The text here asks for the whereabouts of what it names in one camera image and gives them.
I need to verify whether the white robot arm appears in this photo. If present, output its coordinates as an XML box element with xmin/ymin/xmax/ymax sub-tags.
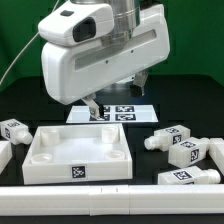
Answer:
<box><xmin>38</xmin><ymin>0</ymin><xmax>170</xmax><ymax>118</ymax></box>

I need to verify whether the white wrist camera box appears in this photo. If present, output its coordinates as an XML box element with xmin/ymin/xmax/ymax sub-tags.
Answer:
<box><xmin>38</xmin><ymin>1</ymin><xmax>114</xmax><ymax>47</ymax></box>

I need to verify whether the white square table top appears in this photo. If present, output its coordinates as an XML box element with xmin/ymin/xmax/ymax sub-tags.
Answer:
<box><xmin>22</xmin><ymin>124</ymin><xmax>133</xmax><ymax>185</ymax></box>

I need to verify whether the white left obstacle piece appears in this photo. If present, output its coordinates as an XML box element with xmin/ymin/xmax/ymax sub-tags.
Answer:
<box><xmin>0</xmin><ymin>141</ymin><xmax>12</xmax><ymax>174</ymax></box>

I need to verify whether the white front obstacle bar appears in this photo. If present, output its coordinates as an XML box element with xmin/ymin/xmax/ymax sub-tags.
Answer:
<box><xmin>0</xmin><ymin>184</ymin><xmax>224</xmax><ymax>216</ymax></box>

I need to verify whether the white right obstacle piece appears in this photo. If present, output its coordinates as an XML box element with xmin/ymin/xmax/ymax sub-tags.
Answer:
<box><xmin>209</xmin><ymin>138</ymin><xmax>224</xmax><ymax>176</ymax></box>

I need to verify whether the white obstacle piece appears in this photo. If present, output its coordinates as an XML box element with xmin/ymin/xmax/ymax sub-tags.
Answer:
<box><xmin>209</xmin><ymin>138</ymin><xmax>224</xmax><ymax>176</ymax></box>
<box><xmin>0</xmin><ymin>141</ymin><xmax>12</xmax><ymax>174</ymax></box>

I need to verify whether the white cable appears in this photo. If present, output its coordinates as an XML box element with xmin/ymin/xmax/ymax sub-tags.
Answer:
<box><xmin>0</xmin><ymin>0</ymin><xmax>62</xmax><ymax>86</ymax></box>

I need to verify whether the white marker sheet with tags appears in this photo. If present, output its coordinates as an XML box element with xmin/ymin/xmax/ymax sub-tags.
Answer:
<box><xmin>67</xmin><ymin>105</ymin><xmax>158</xmax><ymax>124</ymax></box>

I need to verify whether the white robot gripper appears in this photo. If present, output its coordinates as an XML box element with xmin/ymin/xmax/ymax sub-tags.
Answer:
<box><xmin>41</xmin><ymin>3</ymin><xmax>170</xmax><ymax>119</ymax></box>

